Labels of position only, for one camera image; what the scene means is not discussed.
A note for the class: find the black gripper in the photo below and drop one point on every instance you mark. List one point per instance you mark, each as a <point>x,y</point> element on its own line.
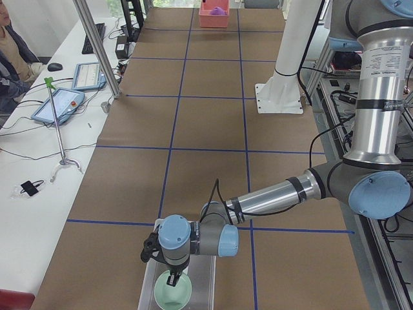
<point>175,265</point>

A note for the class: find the light green ceramic bowl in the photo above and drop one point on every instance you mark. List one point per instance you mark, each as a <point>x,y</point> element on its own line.
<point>168,297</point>

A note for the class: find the purple microfiber cloth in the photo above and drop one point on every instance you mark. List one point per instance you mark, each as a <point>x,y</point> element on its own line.
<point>218,11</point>

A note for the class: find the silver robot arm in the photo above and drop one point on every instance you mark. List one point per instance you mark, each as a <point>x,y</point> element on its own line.
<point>367,178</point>

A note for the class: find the translucent white plastic bin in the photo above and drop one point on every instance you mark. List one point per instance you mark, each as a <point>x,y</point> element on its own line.
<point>195,288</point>

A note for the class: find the small black pouch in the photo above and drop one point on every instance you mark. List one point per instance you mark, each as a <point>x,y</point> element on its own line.
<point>31,188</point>

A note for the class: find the lower teach pendant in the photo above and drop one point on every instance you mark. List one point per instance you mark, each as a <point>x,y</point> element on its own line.
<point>66,102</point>

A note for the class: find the teach pendant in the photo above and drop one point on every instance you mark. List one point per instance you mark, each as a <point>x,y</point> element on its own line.
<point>66,102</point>
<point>88,76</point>

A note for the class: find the upper teach pendant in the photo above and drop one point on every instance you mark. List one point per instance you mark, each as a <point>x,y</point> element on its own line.
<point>88,76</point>

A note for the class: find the black computer mouse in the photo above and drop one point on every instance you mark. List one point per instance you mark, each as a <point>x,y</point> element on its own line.
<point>54,67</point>

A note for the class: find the pink plastic bin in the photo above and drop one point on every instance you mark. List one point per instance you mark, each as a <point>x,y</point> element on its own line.
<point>208,21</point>

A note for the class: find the seated person in background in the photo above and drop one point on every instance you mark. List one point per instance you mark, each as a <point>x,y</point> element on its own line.
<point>19,65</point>

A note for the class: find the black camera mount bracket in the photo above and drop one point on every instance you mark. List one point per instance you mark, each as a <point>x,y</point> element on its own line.
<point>151,248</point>

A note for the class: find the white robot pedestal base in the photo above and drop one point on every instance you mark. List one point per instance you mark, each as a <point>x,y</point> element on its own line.
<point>281,94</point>

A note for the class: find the green handled reach grabber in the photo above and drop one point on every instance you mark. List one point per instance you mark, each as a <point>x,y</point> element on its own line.
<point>64,162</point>

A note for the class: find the aluminium frame post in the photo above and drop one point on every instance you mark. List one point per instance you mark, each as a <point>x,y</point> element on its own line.
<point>87,21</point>

